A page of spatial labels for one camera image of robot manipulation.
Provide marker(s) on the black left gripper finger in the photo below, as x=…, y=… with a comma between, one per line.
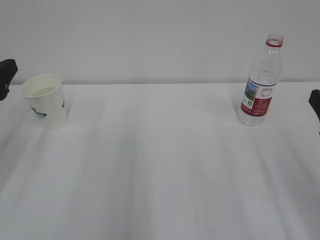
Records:
x=8, y=69

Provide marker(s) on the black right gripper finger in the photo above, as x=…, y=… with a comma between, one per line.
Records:
x=314, y=101

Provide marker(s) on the white embossed paper cup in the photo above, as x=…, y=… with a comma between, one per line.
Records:
x=44, y=95

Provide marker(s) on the clear Nongfu Spring water bottle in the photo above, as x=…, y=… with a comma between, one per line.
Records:
x=262, y=79

